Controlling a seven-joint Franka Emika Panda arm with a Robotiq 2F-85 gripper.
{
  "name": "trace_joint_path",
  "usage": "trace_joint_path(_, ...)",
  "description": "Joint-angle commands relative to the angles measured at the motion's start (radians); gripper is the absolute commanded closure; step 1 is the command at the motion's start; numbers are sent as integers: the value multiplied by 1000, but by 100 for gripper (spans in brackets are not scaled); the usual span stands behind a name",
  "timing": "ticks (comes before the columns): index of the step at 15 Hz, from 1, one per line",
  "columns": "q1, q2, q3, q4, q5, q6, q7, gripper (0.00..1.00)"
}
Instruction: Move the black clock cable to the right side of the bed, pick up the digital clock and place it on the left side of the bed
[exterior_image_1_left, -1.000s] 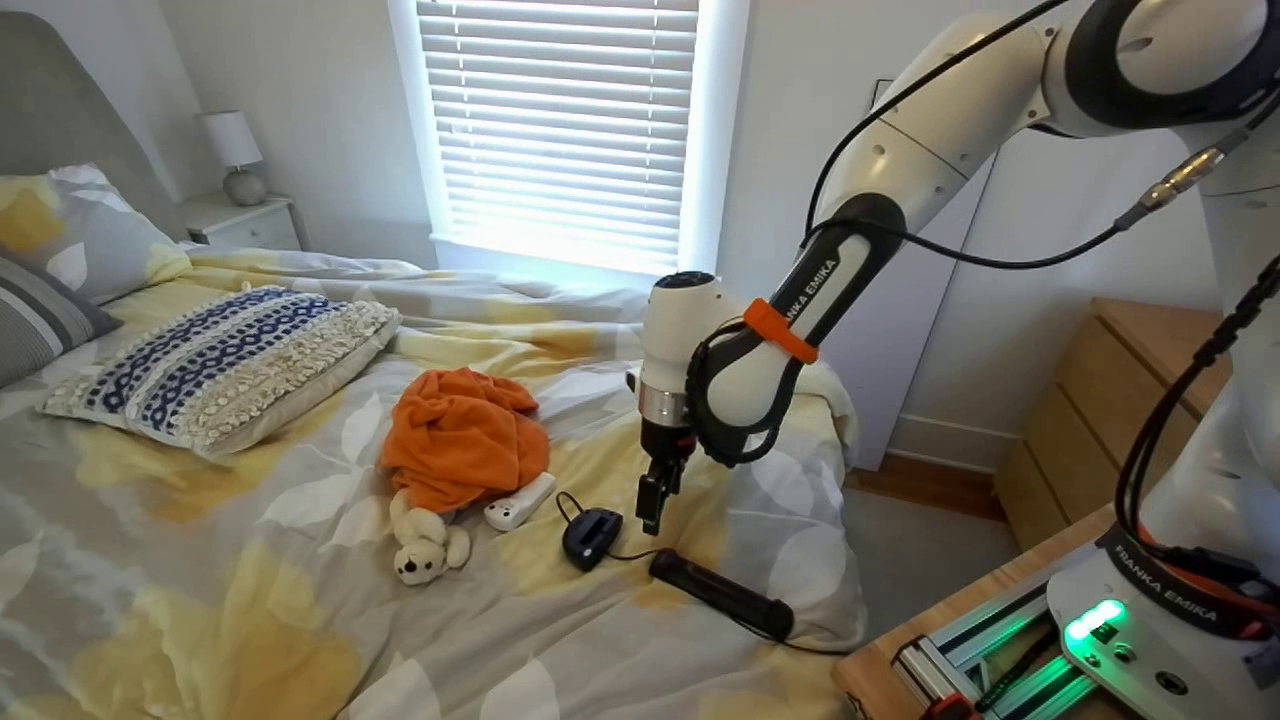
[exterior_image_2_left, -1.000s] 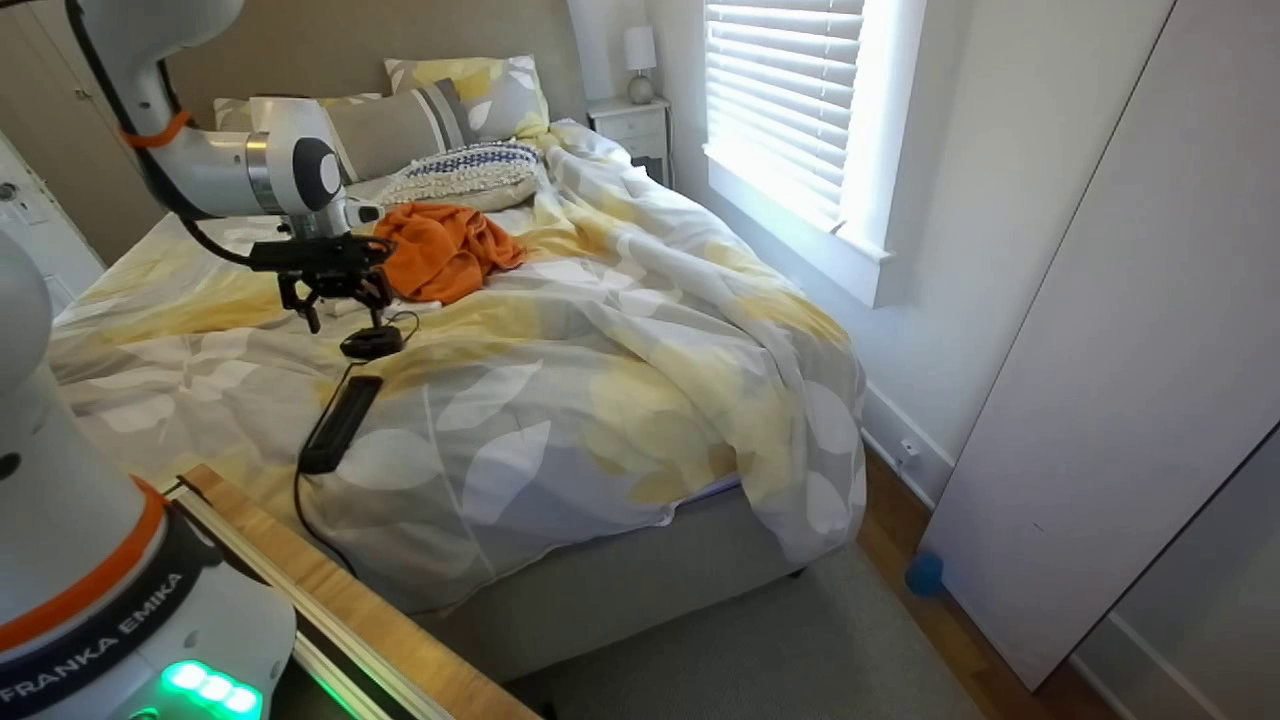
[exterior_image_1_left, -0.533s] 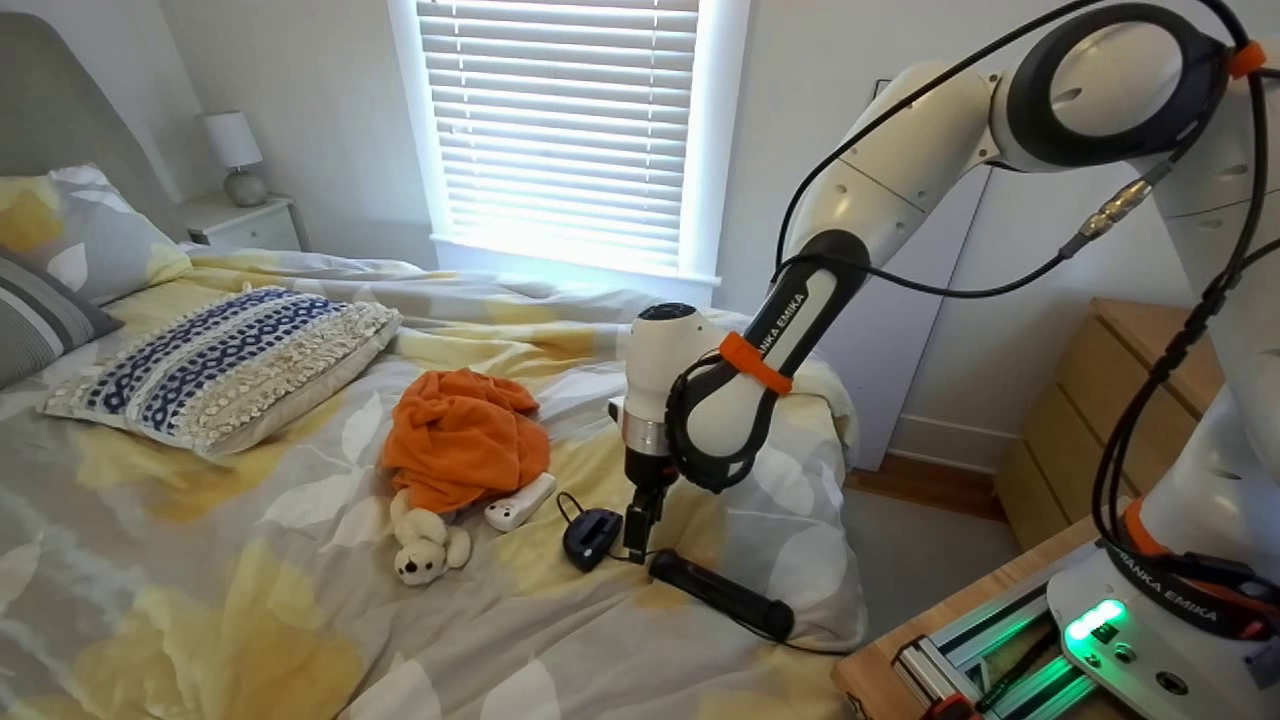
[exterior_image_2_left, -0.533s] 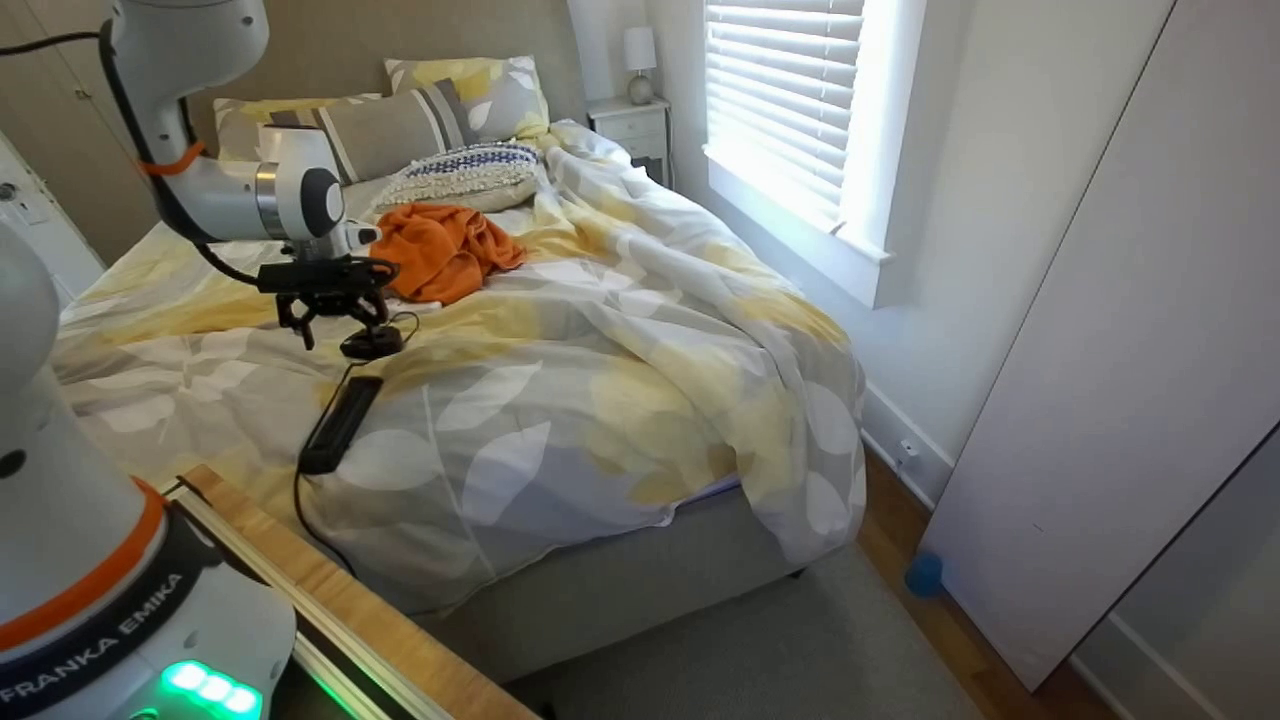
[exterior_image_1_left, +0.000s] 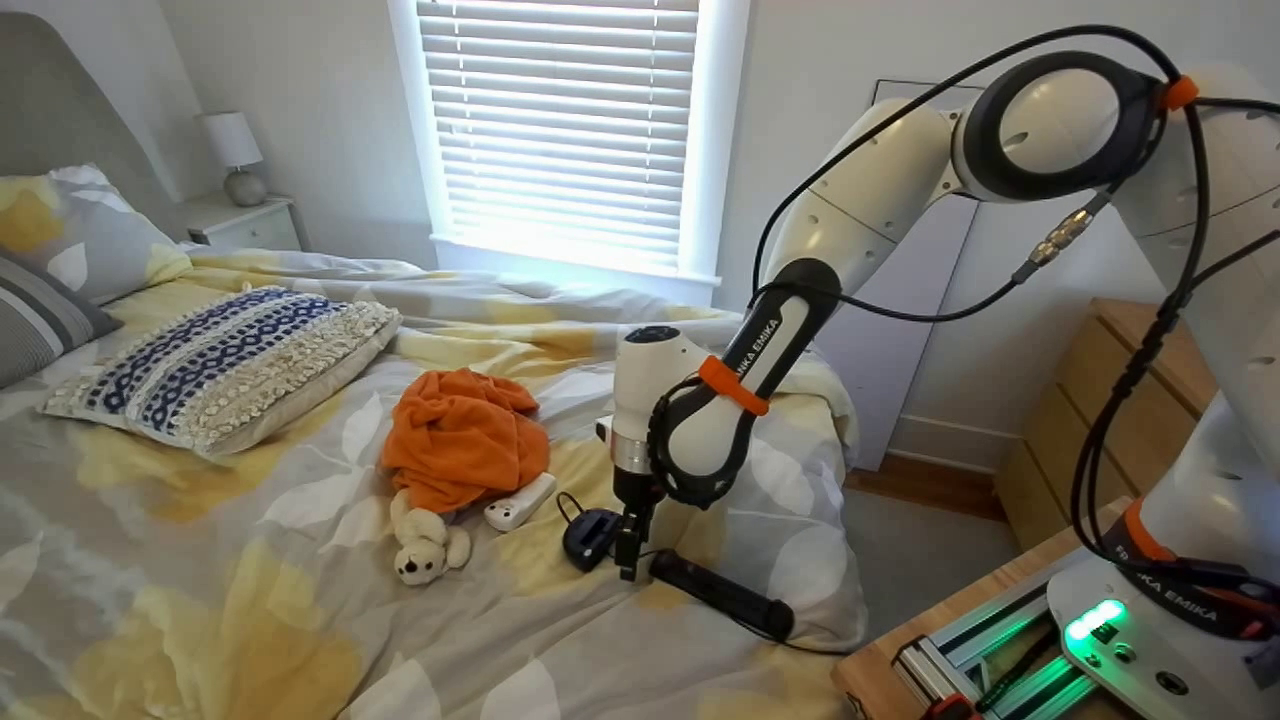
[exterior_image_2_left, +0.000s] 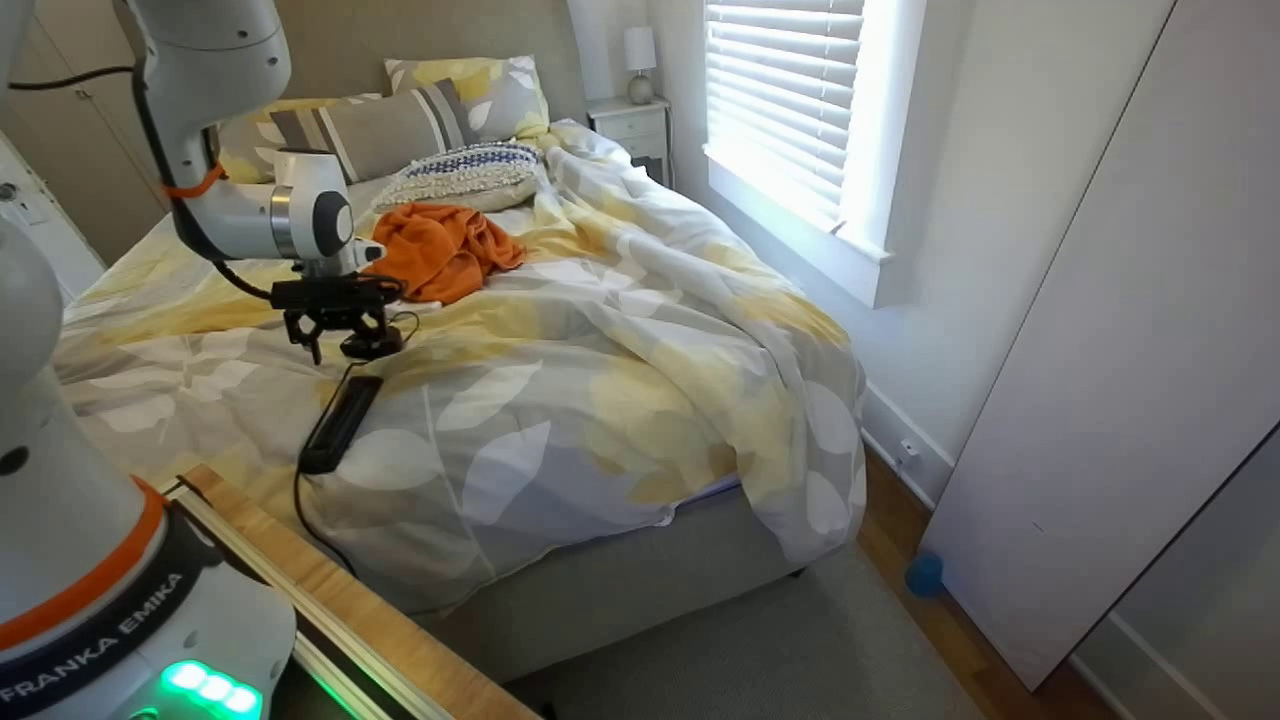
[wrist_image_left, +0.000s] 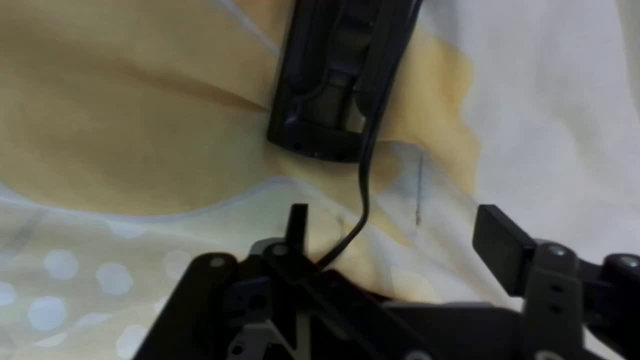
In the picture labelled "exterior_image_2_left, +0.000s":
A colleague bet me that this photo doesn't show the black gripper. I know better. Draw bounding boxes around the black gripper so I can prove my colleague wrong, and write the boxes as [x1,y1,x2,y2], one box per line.
[271,268,404,369]

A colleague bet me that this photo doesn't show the black clock cable with adapter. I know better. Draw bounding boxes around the black clock cable with adapter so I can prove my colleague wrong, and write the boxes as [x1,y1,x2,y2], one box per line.
[290,309,426,579]

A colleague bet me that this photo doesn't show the grey bed base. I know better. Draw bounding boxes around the grey bed base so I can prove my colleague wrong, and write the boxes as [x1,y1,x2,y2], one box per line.
[422,478,813,683]

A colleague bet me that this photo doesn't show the black remote control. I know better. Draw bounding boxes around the black remote control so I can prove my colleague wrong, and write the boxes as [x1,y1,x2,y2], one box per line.
[296,373,389,480]

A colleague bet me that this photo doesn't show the orange cloth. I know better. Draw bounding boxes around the orange cloth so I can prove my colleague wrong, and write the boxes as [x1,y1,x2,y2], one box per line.
[359,199,528,309]

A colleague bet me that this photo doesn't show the blue white knit pillow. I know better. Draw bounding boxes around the blue white knit pillow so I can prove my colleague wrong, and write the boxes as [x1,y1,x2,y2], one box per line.
[355,142,554,226]

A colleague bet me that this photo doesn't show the yellow grey floral duvet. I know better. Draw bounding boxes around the yellow grey floral duvet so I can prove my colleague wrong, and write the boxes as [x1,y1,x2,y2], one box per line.
[52,116,871,621]

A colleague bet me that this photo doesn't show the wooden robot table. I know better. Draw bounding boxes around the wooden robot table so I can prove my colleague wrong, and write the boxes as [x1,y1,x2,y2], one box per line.
[166,462,540,720]

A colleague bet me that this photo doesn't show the white nightstand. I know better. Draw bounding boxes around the white nightstand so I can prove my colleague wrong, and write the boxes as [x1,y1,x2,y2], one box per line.
[585,95,677,185]

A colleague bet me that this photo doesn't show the small white table lamp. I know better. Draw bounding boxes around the small white table lamp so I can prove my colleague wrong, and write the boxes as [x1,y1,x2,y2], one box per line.
[622,25,666,109]

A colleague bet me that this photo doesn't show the white window blinds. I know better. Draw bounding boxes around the white window blinds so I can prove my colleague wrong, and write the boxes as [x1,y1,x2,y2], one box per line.
[700,0,869,237]

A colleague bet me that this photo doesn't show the small blue ball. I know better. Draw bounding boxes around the small blue ball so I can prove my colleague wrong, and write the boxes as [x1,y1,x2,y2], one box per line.
[903,547,949,599]

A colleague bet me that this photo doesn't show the white leaning board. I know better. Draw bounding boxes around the white leaning board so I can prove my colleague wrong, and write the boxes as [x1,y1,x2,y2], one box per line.
[915,0,1280,695]

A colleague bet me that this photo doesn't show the orange cable strap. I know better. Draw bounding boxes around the orange cable strap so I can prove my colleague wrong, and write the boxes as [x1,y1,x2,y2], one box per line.
[159,162,232,209]

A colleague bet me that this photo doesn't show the white window frame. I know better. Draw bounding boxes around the white window frame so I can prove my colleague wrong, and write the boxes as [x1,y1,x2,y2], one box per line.
[687,0,932,313]

